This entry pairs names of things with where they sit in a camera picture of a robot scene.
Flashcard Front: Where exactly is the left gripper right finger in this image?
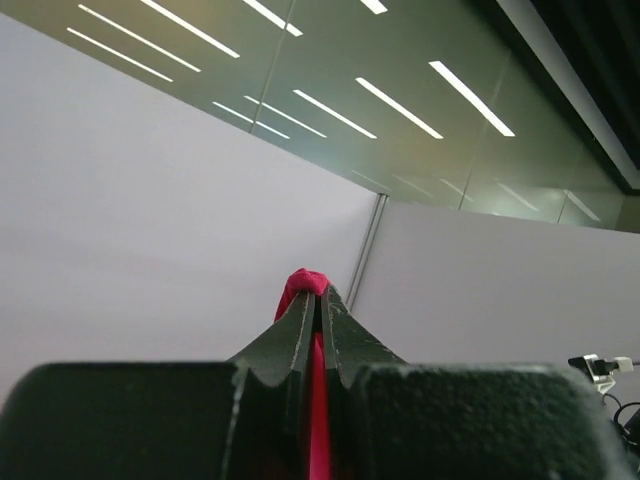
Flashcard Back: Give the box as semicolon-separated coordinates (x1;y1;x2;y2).
319;289;635;479

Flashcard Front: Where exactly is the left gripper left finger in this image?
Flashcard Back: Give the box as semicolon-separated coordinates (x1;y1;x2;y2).
1;293;316;479

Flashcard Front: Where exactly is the magenta t shirt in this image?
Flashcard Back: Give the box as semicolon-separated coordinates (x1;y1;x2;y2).
274;268;331;480

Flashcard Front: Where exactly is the webcam on stand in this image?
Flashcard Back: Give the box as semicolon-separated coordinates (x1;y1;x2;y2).
567;353;640;441

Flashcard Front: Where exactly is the right corner aluminium post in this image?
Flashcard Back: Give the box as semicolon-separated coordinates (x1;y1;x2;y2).
345;193;389;310

